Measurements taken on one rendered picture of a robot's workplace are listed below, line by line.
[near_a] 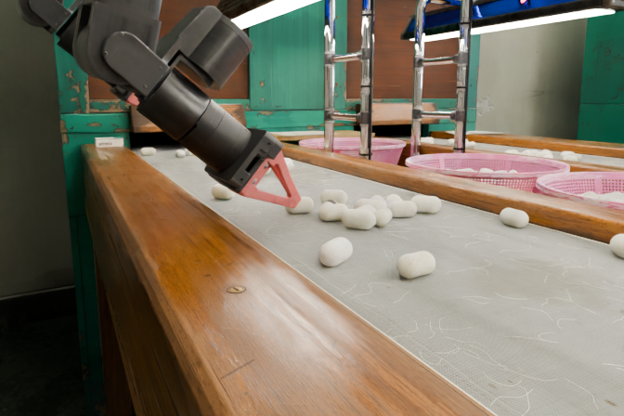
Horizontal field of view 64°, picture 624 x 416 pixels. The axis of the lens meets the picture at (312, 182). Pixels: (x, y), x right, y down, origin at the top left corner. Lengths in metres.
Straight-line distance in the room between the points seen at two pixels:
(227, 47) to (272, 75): 0.98
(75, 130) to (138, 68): 0.91
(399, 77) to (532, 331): 1.44
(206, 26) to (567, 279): 0.39
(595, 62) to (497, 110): 0.61
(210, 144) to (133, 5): 0.14
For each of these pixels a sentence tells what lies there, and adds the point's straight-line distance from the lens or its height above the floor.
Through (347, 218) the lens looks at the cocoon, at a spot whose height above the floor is 0.75.
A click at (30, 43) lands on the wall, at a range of 2.19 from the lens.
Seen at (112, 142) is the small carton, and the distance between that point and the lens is 1.26.
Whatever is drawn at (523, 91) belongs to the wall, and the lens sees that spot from 3.63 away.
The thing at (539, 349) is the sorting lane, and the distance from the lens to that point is 0.32.
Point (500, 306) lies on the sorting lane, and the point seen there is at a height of 0.74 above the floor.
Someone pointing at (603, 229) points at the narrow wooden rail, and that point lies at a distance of 0.56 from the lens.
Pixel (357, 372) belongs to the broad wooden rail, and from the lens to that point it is 0.23.
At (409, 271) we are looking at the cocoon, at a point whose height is 0.75.
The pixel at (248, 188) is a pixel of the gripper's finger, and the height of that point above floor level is 0.78.
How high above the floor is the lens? 0.88
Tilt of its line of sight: 10 degrees down
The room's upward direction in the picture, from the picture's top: straight up
